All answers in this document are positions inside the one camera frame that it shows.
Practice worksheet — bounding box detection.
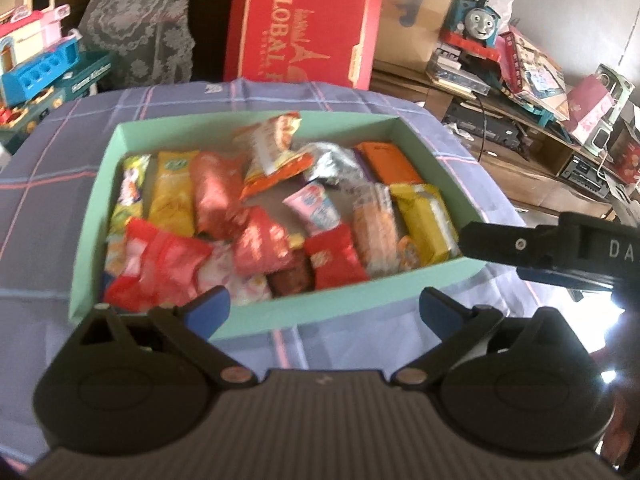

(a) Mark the silver stereo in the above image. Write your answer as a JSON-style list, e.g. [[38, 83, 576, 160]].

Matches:
[[560, 152, 613, 196]]

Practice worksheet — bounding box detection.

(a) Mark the black audio device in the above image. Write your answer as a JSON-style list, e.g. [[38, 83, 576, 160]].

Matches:
[[442, 100, 523, 148]]

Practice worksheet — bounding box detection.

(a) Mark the green cardboard box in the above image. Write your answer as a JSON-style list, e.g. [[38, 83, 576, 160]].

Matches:
[[67, 110, 488, 343]]

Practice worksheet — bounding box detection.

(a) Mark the red orange snack bar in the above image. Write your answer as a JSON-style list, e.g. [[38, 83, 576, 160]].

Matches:
[[190, 151, 251, 238]]

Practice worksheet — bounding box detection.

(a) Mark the silver snack packet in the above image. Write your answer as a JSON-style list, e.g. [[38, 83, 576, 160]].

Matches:
[[302, 142, 371, 188]]

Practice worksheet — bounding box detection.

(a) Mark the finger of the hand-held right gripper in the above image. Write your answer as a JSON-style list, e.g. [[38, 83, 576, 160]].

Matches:
[[459, 219, 564, 267]]

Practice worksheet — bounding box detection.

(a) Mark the white pink patterned packet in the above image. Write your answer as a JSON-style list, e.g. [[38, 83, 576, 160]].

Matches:
[[197, 242, 273, 306]]

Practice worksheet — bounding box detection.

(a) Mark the red pink snack packet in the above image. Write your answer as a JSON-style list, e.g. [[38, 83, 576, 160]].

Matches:
[[232, 207, 296, 276]]

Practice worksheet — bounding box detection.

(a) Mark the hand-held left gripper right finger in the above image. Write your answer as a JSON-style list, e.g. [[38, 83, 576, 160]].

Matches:
[[392, 287, 586, 387]]

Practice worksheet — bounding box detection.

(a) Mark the blue toy train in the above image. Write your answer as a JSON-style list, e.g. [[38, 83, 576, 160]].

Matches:
[[440, 0, 503, 61]]

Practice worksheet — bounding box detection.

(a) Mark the red gift box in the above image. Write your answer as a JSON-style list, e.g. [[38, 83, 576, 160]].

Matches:
[[223, 0, 385, 90]]

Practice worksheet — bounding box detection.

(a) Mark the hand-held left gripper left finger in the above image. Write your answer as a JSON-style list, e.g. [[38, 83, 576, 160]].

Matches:
[[65, 285, 261, 388]]

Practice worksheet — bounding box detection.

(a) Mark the brown cardboard box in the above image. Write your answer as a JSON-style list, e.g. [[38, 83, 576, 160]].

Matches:
[[372, 0, 468, 73]]

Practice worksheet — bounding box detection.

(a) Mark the stack of books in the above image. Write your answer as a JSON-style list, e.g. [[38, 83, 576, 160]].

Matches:
[[427, 45, 493, 98]]

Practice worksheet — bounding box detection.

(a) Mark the yellow clear biscuit packet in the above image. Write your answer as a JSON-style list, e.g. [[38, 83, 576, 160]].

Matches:
[[350, 182, 461, 278]]

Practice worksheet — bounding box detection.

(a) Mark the blue plaid blanket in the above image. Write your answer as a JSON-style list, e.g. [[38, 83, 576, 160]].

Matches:
[[0, 77, 621, 461]]

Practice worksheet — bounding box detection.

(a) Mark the small red snack packet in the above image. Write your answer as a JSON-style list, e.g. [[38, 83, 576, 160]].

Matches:
[[304, 225, 371, 291]]

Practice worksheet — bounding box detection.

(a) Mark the cream pink toy kitchen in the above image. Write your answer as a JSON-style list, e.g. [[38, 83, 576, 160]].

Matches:
[[0, 0, 81, 61]]

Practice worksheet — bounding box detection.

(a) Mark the teal toy base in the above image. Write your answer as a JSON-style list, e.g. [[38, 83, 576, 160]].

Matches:
[[25, 50, 118, 126]]

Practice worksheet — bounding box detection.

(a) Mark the black cable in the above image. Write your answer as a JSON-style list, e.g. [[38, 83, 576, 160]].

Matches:
[[472, 92, 490, 163]]

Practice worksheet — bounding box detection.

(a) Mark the green yellow snack bar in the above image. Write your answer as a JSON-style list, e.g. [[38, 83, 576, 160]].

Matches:
[[107, 154, 152, 241]]

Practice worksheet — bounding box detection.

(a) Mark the pink small packet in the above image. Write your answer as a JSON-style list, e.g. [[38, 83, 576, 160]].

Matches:
[[282, 182, 343, 236]]

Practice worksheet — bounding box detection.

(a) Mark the wooden shelf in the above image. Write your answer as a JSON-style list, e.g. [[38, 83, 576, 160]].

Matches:
[[372, 57, 640, 221]]

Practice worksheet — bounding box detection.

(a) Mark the grey lace cloth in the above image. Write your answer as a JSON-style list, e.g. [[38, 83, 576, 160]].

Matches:
[[77, 0, 196, 88]]

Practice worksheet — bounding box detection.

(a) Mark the blue toy sink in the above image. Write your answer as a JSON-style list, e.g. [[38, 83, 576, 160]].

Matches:
[[0, 30, 83, 103]]

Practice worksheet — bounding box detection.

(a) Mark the orange snack packet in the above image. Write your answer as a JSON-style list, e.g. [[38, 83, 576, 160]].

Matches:
[[355, 141, 426, 187]]

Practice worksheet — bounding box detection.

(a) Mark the dark brown snack packet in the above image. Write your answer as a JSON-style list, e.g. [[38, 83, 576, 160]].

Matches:
[[267, 250, 316, 297]]

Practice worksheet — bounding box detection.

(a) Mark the orange white chips packet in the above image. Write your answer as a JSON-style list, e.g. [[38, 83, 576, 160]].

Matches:
[[232, 111, 313, 201]]

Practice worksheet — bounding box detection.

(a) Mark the large red snack packet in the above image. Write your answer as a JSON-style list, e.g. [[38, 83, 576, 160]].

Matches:
[[104, 217, 213, 313]]

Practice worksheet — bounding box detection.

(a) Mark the pink paper box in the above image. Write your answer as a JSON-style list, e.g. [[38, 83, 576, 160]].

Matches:
[[565, 75, 616, 146]]

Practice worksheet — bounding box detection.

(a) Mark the pink puzzle box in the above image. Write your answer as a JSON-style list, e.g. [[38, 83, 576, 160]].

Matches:
[[500, 25, 568, 106]]

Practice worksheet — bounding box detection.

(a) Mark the mint toy box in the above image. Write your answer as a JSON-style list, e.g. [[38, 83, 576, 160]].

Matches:
[[582, 62, 636, 156]]

